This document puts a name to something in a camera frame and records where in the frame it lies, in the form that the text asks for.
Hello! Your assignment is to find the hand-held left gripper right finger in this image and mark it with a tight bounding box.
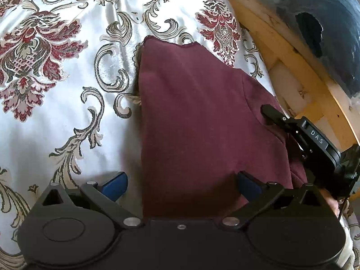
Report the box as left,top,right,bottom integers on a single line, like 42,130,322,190
221,171,324,230

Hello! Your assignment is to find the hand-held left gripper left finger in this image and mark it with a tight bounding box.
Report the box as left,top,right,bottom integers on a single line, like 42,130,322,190
41,171,142,230

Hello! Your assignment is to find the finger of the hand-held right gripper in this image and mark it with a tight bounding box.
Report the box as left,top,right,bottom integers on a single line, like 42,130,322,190
261,104,299,136

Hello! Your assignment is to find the maroon garment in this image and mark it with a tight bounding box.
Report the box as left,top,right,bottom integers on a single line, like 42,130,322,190
136,36,310,220

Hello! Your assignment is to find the dark plastic-wrapped bundle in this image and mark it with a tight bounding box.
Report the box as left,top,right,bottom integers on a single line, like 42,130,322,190
243,0,360,97

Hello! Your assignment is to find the floral patterned bedspread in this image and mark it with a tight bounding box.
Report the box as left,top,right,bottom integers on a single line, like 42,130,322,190
0,0,359,270

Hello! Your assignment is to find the wooden bed frame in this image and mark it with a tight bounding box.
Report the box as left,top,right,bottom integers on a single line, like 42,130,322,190
27,0,360,152

